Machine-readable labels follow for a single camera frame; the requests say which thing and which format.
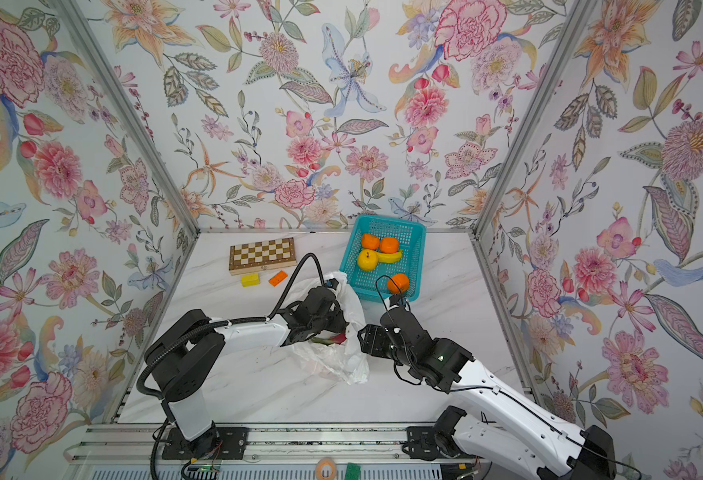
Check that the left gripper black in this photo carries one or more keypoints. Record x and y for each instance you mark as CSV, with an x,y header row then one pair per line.
x,y
332,318

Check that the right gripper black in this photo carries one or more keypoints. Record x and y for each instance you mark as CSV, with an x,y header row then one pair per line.
x,y
396,303

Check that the white plastic bag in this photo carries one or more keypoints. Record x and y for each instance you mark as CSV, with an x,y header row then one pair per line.
x,y
337,356

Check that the orange fruit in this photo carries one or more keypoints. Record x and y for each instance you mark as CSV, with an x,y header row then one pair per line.
x,y
389,245
398,284
370,242

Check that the yellow apple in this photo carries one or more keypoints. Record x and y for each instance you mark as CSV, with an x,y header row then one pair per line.
x,y
368,260

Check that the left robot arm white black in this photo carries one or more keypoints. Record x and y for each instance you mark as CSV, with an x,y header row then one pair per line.
x,y
177,365

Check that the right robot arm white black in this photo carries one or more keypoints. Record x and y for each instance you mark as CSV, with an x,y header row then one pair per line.
x,y
487,418

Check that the dragon fruit pink green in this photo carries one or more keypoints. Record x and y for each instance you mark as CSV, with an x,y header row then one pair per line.
x,y
334,340

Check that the orange toy brick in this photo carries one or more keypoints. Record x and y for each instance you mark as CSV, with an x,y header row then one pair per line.
x,y
277,279

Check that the teal plastic basket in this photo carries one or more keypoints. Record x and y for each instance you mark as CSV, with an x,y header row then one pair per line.
x,y
411,236

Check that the wooden chessboard box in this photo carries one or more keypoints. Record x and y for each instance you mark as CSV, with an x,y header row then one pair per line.
x,y
261,256

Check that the yellow toy brick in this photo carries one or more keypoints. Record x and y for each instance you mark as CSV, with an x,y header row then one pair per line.
x,y
250,280

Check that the yellow banana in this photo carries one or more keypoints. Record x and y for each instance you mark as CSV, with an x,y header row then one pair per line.
x,y
390,258

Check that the green circuit board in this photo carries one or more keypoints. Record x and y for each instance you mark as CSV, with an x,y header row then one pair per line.
x,y
352,472

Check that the tape roll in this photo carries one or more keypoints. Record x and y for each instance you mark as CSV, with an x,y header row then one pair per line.
x,y
325,469

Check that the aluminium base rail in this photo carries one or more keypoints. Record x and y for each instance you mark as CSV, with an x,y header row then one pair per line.
x,y
262,443

